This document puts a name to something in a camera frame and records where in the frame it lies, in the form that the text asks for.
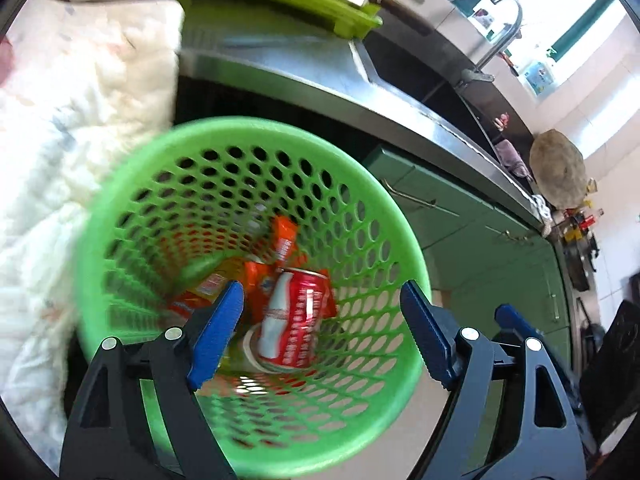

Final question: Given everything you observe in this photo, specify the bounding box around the round wooden chopping board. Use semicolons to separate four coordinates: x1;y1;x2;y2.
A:
529;129;586;210

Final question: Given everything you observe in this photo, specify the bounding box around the green perforated plastic basket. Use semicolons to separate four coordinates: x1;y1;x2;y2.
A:
75;116;433;466

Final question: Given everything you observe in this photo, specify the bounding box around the black flat panel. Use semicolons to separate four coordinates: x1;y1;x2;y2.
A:
580;297;640;443

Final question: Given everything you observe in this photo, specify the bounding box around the red cola can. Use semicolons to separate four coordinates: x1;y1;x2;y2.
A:
256;267;337;367

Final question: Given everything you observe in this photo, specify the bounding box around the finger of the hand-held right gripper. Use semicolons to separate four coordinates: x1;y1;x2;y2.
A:
494;304;583;411

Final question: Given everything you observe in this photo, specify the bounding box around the orange snack bag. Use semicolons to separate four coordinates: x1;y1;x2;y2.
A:
167;215;331;321

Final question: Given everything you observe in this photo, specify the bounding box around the pink cloth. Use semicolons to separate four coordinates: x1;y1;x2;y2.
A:
494;140;531;178

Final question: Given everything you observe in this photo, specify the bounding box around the steel sink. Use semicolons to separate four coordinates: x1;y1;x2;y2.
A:
362;35;501;161

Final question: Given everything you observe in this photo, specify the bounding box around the steel faucet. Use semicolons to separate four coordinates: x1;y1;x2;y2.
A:
457;0;523;86

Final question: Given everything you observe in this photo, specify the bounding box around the jug with blue label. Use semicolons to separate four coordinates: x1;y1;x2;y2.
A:
522;47;558;96

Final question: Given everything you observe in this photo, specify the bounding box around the cluster of seasoning bottles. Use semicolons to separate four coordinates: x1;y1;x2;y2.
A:
550;205;606;251

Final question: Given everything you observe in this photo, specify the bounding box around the quilted printed white blanket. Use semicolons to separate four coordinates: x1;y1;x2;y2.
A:
0;0;186;461

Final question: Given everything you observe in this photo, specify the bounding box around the black pan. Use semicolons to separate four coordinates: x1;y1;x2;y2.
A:
565;245;601;293

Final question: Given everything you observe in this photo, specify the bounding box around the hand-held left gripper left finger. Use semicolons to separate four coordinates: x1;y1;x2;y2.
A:
59;280;246;480

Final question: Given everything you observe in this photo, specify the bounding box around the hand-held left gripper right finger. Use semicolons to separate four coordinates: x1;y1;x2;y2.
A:
399;280;586;480

